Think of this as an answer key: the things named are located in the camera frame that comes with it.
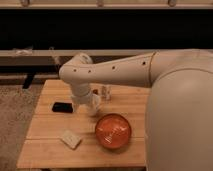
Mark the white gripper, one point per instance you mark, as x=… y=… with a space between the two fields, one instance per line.
x=91 y=102

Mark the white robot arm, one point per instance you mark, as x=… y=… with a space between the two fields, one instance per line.
x=179 y=110

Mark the orange ceramic cup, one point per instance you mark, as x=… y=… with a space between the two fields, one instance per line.
x=113 y=131

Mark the white eraser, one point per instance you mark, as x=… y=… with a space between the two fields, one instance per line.
x=71 y=139

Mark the small clear glass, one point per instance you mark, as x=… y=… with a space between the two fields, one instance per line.
x=106 y=92

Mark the black rectangular object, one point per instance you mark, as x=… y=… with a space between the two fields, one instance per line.
x=62 y=107

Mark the wooden table board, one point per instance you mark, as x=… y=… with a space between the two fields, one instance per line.
x=43 y=147

